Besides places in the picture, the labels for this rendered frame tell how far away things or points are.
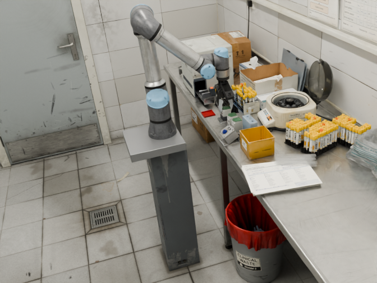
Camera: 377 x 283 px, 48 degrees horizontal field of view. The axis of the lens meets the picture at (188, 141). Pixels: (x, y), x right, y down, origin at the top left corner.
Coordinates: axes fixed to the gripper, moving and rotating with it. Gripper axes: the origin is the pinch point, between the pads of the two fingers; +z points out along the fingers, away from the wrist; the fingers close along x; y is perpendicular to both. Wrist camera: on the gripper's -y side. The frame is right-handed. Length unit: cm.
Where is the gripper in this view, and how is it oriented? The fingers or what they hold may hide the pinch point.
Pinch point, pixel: (225, 110)
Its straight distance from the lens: 239.1
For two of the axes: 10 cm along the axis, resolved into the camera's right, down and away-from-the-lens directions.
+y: -2.6, -4.6, 8.5
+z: 1.0, 8.6, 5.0
